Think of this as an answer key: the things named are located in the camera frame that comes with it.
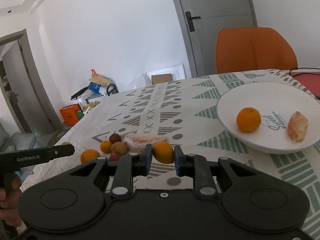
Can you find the black cable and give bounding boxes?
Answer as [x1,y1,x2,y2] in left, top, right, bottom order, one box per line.
[289,67,320,98]

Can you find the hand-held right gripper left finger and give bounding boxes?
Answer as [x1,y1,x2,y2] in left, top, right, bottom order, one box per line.
[64,144,153,198]

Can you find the black metal rack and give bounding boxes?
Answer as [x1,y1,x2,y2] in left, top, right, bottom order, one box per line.
[106,83,119,97]

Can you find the black flat item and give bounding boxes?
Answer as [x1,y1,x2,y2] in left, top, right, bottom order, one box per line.
[70,86,90,100]

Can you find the small red pear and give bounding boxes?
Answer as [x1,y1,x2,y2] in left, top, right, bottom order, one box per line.
[109,131,122,144]

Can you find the orange chair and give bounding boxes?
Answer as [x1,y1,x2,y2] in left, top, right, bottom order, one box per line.
[215,27,298,75]

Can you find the white foam board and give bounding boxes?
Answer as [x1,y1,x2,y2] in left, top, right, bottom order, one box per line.
[146,64,186,85]

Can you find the person's left hand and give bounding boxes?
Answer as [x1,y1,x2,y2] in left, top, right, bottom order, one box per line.
[0,174,23,227]

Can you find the small orange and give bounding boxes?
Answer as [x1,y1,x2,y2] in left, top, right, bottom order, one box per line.
[100,141,113,154]

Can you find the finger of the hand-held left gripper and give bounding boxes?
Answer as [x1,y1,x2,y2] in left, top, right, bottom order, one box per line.
[47,144,76,159]

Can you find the grey doorway frame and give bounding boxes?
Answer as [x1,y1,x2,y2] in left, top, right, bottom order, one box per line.
[0,29,62,133]

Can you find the blue white plastic bag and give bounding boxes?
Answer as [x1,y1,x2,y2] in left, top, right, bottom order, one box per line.
[88,82,108,96]

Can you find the orange box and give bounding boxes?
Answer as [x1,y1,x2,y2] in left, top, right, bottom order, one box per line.
[59,105,82,126]

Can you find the pale blue object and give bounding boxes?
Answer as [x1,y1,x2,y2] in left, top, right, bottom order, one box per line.
[0,132,38,153]

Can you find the pale yellow item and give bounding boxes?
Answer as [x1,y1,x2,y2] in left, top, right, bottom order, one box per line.
[84,101,101,113]

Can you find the black door handle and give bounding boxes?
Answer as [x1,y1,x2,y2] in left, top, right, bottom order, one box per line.
[185,11,201,32]

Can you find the white plate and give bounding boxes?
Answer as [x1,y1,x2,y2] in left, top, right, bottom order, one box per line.
[216,82,320,155]

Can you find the red orange table mat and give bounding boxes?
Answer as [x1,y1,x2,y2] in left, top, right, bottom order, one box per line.
[291,73,320,98]

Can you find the large orange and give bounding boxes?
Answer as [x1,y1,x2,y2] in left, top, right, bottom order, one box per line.
[153,141,175,164]
[80,149,101,164]
[236,107,261,133]

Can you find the brown cardboard box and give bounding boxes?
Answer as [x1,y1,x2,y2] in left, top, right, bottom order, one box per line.
[151,74,173,85]

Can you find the grey door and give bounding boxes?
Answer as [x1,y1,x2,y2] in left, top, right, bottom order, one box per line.
[167,0,258,78]

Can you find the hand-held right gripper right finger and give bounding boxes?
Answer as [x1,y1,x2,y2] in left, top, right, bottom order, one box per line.
[174,145,260,198]

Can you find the brown paper bag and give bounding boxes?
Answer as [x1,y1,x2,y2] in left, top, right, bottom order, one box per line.
[89,69,111,86]

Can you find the peeled grapefruit piece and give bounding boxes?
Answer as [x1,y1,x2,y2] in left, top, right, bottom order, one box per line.
[287,111,309,142]

